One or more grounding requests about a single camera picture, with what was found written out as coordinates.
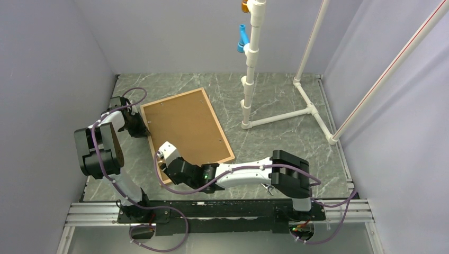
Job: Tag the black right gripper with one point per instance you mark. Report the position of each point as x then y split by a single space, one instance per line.
174 181

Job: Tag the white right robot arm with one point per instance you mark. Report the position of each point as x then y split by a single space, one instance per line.
283 171

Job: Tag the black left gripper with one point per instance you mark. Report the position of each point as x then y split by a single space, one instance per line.
142 131

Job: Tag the blue pipe fitting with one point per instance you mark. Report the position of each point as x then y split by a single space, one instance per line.
244 40

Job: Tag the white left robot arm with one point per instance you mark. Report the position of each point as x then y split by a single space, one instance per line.
100 155

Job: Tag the silver open-end wrench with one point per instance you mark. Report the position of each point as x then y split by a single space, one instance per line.
269 189

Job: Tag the wooden picture frame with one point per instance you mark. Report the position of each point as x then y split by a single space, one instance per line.
189 122

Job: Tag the white PVC pipe stand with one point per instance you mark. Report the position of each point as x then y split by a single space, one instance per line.
283 36

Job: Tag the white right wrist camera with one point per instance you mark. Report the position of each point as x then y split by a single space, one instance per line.
167 152

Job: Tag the orange pipe fitting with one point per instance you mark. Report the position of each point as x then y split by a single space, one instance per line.
244 6

